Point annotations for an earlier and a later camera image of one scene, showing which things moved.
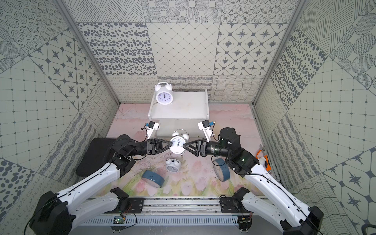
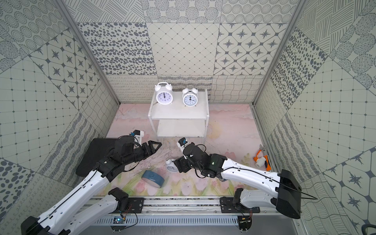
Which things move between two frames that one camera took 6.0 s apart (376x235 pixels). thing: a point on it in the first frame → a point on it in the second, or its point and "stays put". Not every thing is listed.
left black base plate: [136, 204] stays put
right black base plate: [228, 205] stays put
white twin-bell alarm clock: [164, 94] stays put
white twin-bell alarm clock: [179, 137] → [190, 96]
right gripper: [201, 147] → [180, 163]
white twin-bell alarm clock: [173, 165] stays put
